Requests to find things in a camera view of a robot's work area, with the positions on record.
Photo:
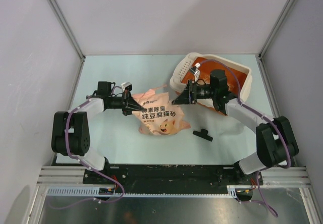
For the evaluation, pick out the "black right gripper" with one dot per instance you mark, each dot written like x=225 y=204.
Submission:
x=186 y=97

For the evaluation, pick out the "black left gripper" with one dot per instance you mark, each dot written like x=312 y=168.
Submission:
x=129 y=104

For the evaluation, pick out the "pink cat litter bag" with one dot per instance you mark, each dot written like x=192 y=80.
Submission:
x=160 y=117

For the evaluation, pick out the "black bag clip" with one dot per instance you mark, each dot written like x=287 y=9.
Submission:
x=203 y=133

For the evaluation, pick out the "white and orange litter box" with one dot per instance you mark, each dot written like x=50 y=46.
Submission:
x=220 y=80

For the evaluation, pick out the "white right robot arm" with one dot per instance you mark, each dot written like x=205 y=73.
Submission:
x=275 y=140

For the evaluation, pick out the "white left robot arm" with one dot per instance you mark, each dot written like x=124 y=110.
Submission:
x=70 y=132

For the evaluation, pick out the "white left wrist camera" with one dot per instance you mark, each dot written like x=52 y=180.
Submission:
x=126 y=86

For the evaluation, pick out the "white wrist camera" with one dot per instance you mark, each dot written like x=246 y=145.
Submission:
x=194 y=70
x=126 y=86

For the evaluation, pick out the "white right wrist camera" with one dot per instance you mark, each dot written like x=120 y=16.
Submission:
x=194 y=70

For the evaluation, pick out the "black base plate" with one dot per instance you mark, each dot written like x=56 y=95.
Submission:
x=172 y=179

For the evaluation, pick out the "aluminium frame rail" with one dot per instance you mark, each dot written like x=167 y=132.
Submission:
x=68 y=181

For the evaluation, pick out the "left aluminium corner post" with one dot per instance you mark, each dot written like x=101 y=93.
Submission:
x=66 y=28

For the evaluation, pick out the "aluminium corner post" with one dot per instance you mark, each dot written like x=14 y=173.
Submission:
x=287 y=8
x=66 y=28

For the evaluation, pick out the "right aluminium corner post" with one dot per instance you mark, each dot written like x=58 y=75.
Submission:
x=287 y=8

